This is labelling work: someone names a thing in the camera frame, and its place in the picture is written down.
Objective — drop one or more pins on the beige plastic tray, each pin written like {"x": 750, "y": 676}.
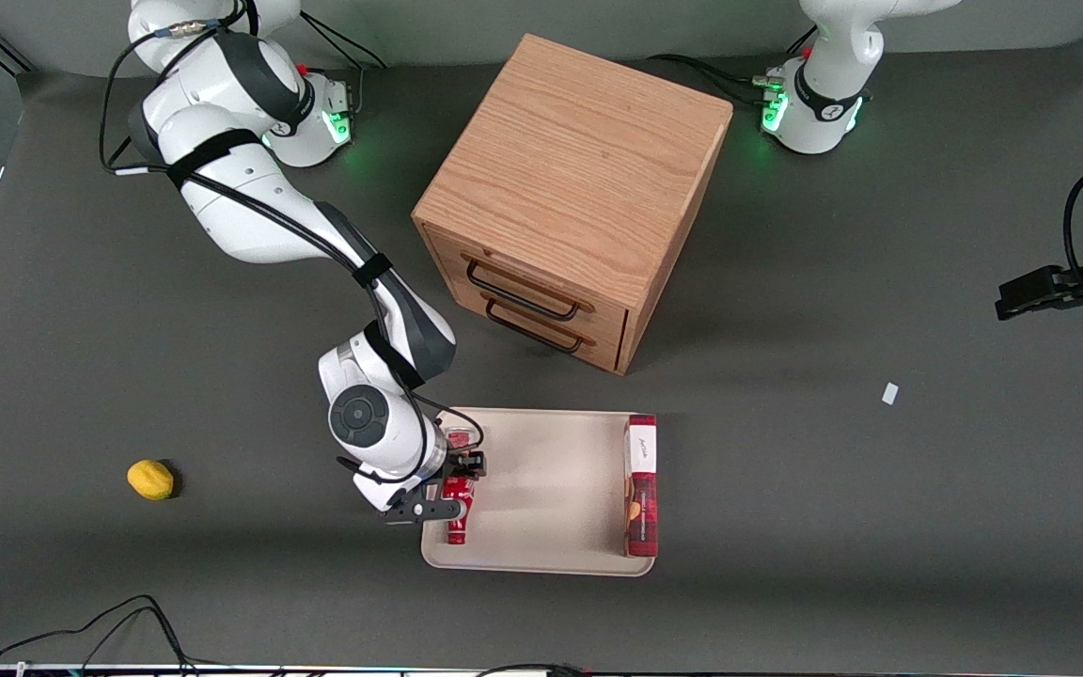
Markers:
{"x": 551, "y": 508}

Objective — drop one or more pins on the wooden two-drawer cabinet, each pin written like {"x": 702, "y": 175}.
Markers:
{"x": 579, "y": 169}

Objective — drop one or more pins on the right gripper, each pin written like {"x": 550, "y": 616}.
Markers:
{"x": 460, "y": 464}

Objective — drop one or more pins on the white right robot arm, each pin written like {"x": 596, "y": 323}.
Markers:
{"x": 250, "y": 207}

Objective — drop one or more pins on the small white paper scrap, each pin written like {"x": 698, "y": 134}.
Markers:
{"x": 890, "y": 393}

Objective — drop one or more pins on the yellow lemon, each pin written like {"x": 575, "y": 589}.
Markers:
{"x": 150, "y": 480}

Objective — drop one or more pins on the red snack box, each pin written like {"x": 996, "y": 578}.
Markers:
{"x": 643, "y": 498}

